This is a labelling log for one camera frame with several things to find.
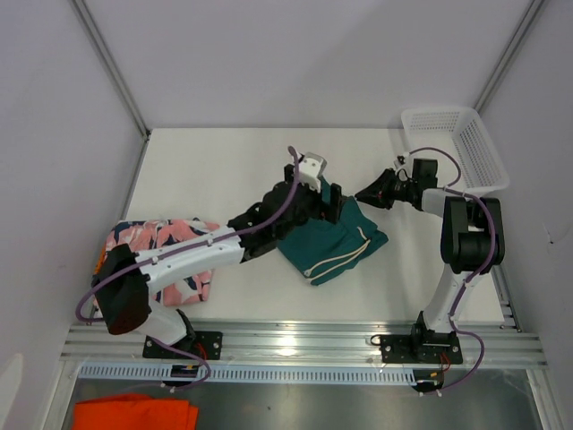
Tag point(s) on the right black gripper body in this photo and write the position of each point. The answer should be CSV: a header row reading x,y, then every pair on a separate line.
x,y
391,188

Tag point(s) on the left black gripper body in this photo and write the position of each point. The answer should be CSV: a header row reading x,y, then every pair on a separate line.
x,y
312,206

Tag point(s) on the teal green shorts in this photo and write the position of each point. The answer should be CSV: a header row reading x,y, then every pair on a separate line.
x,y
321,251

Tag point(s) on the patterned orange blue shorts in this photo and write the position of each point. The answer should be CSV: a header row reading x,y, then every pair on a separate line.
x,y
101,259

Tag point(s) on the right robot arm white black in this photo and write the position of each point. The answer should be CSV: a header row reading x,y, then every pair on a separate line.
x,y
471,242

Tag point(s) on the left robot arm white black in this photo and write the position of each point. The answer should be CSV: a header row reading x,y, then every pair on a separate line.
x,y
127,281

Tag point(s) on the folded orange shorts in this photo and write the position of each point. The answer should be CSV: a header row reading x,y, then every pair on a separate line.
x,y
134,411

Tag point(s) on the white plastic basket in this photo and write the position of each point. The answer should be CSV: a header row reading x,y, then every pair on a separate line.
x,y
457,137

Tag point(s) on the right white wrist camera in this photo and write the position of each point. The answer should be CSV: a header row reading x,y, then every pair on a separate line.
x,y
400,162

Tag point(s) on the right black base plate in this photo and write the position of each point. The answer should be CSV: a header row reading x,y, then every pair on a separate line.
x,y
414,349

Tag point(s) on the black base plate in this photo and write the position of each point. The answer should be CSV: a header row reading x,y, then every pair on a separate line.
x,y
414,349
207,345

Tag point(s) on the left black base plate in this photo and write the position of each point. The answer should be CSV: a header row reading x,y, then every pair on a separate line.
x,y
207,345

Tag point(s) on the aluminium mounting rail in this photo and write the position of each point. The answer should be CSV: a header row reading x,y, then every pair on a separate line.
x,y
291,343

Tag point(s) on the white slotted cable duct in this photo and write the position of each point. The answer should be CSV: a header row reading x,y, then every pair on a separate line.
x,y
249,374

